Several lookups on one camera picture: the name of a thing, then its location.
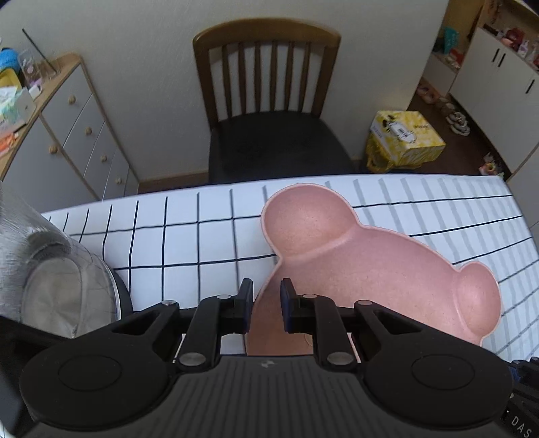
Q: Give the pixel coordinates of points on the orange packet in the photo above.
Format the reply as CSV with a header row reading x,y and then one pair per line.
x,y
7,145

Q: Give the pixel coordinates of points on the white black-checked tablecloth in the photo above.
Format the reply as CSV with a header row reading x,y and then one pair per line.
x,y
189,244

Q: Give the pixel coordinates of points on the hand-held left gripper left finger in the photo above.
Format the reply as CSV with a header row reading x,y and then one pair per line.
x,y
248,304

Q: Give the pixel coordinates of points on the teal packet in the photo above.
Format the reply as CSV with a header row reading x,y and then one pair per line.
x,y
448,40

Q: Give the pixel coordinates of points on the blue toy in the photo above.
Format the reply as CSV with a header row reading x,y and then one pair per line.
x,y
7,59

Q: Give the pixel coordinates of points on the wooden open shelf unit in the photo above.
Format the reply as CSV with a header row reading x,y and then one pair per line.
x,y
452,71

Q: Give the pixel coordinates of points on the yellow cardboard box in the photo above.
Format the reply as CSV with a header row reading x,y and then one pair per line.
x,y
404,139

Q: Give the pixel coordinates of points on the thin black stick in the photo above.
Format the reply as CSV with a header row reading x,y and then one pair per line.
x,y
38,48

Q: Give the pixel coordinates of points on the row of small ornaments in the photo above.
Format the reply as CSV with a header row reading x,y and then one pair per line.
x,y
516,40

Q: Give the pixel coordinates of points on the pink slippers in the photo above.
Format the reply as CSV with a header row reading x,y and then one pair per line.
x,y
427,94

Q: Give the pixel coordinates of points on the green tissue pack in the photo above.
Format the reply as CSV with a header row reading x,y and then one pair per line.
x,y
12,105

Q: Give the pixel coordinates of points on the pink bear-shaped plate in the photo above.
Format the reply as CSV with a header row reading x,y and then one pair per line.
x,y
379,269

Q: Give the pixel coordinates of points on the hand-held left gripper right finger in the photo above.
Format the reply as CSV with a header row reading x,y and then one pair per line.
x,y
287,305

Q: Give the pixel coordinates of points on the white drawer cabinet wooden top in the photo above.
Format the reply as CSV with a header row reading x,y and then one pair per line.
x,y
84,139

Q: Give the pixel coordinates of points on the yellow container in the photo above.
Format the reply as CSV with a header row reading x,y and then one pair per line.
x,y
9,80

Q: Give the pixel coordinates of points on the clear plastic container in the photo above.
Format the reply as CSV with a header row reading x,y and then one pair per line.
x,y
36,69

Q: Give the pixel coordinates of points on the wooden chair with dark seat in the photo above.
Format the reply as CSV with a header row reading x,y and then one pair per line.
x,y
278,143

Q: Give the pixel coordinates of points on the pile of shoes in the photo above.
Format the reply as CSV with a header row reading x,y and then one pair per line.
x,y
457,120

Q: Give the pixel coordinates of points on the small colourful toy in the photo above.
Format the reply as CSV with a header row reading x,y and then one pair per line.
x,y
490,166

